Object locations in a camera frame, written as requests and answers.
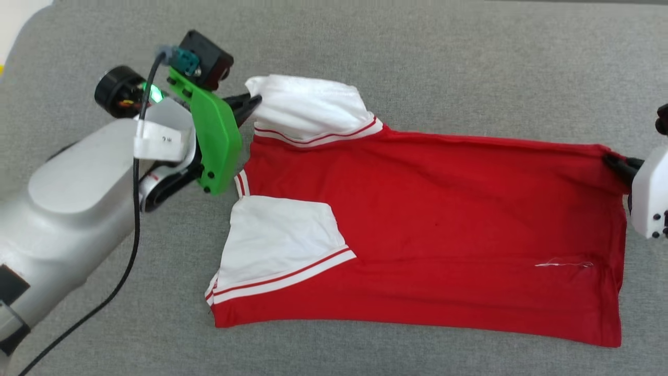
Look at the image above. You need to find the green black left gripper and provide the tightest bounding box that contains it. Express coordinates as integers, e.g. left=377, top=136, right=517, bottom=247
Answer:
left=94, top=65, right=263, bottom=212

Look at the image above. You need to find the red and white basketball jersey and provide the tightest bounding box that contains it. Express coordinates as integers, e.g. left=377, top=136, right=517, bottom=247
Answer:
left=205, top=74, right=628, bottom=348

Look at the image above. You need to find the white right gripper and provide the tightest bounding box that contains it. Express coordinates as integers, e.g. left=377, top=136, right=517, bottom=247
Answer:
left=603, top=146, right=668, bottom=240

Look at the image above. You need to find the black cable teal connector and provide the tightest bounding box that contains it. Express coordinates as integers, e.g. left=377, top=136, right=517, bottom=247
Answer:
left=18, top=44, right=201, bottom=376

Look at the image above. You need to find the white equipment box with handle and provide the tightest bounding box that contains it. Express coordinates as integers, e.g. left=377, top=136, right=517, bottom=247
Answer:
left=0, top=0, right=53, bottom=79

